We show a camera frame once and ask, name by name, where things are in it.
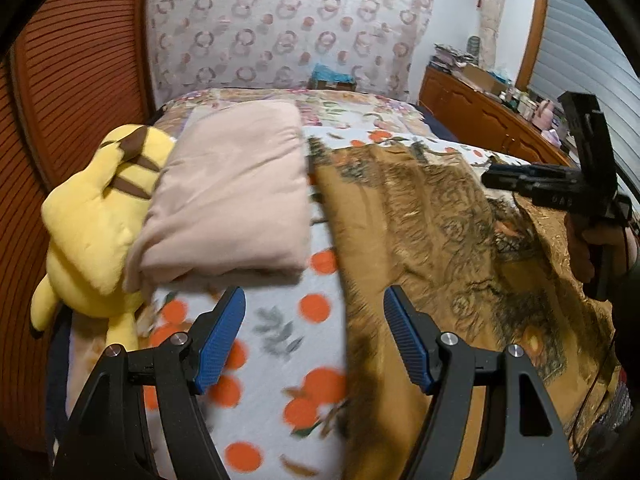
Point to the wooden dresser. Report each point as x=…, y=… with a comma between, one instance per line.
x=475, y=105

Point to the brown patterned scarf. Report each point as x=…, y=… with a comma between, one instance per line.
x=425, y=240

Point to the cardboard box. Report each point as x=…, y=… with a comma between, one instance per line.
x=477, y=77

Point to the yellow plush toy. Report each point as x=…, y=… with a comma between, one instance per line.
x=85, y=230

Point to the group of small bottles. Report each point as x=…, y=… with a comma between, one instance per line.
x=520, y=100

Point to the wooden window frame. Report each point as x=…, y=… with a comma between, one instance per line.
x=532, y=25

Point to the lace curtain strip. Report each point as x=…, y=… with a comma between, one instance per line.
x=491, y=25

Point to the teal box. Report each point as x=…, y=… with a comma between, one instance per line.
x=332, y=79

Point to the stack of folded cloths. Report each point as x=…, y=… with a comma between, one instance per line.
x=452, y=57

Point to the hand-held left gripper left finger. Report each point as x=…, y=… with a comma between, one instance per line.
x=220, y=340

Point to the brown ribbed wooden panel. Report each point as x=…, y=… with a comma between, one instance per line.
x=75, y=85

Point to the person's right hand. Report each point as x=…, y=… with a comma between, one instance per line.
x=580, y=252

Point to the floral patchwork quilt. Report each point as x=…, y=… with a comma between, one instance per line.
x=350, y=110

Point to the pink toy figure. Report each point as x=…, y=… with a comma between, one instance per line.
x=545, y=114

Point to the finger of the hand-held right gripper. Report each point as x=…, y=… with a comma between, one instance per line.
x=510, y=178

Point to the pink pillow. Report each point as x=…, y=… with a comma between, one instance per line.
x=225, y=185

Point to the window blind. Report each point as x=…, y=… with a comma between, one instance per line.
x=585, y=50

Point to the circle pattern curtain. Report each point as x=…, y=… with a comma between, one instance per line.
x=280, y=20

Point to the orange fruit print blanket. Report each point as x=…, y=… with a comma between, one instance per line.
x=280, y=320

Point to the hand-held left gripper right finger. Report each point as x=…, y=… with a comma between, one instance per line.
x=407, y=340

